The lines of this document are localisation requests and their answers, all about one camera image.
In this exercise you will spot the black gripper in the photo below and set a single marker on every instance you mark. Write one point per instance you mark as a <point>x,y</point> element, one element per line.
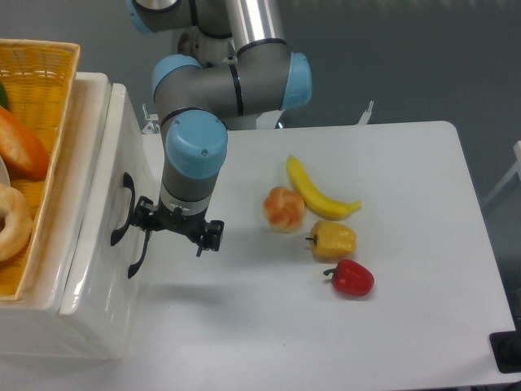
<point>208,235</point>

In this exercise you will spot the white top drawer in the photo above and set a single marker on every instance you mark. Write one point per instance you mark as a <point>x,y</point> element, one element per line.
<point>93,299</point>

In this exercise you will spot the white drawer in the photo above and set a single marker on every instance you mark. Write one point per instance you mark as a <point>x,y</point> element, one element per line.
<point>135,241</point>
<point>93,299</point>

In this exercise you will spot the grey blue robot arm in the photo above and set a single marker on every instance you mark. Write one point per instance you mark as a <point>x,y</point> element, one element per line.
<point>195,144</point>

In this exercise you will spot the white lower drawer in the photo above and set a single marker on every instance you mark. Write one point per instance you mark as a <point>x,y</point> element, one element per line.
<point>135,241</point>

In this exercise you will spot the white drawer cabinet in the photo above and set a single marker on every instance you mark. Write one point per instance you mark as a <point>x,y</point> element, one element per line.
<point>31,325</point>

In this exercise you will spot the orange knotted bread roll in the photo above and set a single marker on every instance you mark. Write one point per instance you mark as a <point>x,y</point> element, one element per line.
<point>284,210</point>

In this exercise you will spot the yellow toy banana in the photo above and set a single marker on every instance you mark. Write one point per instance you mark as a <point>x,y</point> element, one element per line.
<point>318,202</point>

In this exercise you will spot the yellow toy bell pepper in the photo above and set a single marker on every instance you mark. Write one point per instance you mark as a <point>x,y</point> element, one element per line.
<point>331,240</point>

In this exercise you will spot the beige toy bagel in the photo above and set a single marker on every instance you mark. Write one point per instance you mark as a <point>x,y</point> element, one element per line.
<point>18,222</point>

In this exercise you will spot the orange toy baguette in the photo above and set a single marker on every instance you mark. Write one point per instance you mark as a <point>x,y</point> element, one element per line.
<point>22,151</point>

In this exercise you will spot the white plate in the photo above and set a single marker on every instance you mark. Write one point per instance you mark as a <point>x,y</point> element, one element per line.
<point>4,175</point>

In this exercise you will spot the red toy bell pepper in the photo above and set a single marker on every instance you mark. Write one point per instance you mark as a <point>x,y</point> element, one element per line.
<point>351,278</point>

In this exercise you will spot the yellow wicker basket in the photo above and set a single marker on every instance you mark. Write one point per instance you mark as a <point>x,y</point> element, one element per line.
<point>38,77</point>

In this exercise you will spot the green toy vegetable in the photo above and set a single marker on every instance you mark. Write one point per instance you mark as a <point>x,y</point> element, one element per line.
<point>4,102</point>

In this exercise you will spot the black device at edge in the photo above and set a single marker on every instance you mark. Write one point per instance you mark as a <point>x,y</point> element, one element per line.
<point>506,351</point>

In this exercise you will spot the white frame at right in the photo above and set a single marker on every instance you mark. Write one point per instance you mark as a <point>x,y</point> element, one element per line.
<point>506,184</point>

